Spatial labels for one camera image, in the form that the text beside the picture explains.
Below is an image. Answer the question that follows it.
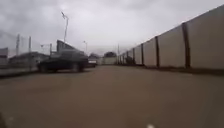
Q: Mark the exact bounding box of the dark tree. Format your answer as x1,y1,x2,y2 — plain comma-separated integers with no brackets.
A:
103,51,118,59

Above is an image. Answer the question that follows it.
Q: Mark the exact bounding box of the white vehicle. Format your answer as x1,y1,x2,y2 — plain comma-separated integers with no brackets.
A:
87,57,99,68

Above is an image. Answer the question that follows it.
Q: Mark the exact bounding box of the short street lamp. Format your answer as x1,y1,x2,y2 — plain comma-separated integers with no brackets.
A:
83,40,89,54

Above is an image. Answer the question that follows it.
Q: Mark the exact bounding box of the brown dirt road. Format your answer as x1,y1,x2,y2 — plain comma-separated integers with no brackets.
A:
0,64,224,128

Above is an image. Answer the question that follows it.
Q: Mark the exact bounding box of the dark car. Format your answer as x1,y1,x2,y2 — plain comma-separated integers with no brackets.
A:
36,50,90,74

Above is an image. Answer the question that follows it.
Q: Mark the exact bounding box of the dark roofed building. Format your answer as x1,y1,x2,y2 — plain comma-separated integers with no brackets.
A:
56,39,85,55

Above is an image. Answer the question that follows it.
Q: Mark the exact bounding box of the tall street lamp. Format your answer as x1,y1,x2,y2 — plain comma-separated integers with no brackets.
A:
60,11,70,43

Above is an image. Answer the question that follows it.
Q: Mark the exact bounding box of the low building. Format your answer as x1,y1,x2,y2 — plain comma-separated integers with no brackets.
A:
8,51,50,66

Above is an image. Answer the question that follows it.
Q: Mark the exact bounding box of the long pale panel wall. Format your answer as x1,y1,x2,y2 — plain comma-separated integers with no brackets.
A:
116,4,224,72

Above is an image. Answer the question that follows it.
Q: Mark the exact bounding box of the wire mesh fence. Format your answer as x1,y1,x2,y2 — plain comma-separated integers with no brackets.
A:
0,30,43,77

